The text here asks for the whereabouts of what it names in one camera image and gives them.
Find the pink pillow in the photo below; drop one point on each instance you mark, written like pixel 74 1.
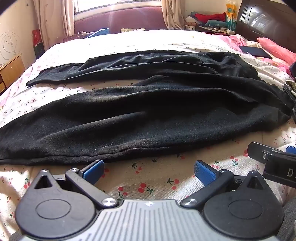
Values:
pixel 277 49

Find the cherry print bed sheet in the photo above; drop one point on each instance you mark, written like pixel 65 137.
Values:
pixel 161 178

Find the white basket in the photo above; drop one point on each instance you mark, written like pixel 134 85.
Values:
pixel 190 26

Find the red bag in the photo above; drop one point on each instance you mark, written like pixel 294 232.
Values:
pixel 38 44

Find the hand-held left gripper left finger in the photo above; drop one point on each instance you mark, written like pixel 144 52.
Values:
pixel 93 172

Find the dark patterned bag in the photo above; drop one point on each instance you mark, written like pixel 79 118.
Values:
pixel 74 37

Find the yellow printed cloth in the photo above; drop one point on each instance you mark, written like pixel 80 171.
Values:
pixel 133 29

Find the black flat tablet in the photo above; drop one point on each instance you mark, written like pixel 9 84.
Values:
pixel 254 52

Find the dark wooden headboard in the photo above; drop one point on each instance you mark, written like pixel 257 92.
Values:
pixel 266 20

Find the window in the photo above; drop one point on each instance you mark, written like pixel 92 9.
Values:
pixel 115 4

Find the olive folded cloth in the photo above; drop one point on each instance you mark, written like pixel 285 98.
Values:
pixel 293 88

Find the black pants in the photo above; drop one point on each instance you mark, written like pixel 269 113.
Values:
pixel 138 115

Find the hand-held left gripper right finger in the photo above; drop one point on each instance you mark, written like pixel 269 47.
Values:
pixel 204 172

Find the dark grey folded garment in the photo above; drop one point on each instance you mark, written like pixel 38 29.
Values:
pixel 288 93

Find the teal garment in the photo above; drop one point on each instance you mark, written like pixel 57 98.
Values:
pixel 216 23

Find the blue cloth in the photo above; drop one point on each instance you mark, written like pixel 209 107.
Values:
pixel 99 33

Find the red garment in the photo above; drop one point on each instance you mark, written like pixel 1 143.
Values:
pixel 209 16

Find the black garment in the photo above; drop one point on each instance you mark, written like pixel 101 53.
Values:
pixel 293 71

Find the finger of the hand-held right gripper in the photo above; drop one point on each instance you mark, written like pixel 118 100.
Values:
pixel 256 149
pixel 291 149

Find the beige curtain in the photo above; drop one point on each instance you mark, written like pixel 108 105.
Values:
pixel 173 14
pixel 53 20

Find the wooden cabinet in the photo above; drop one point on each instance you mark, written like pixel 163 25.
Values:
pixel 11 69

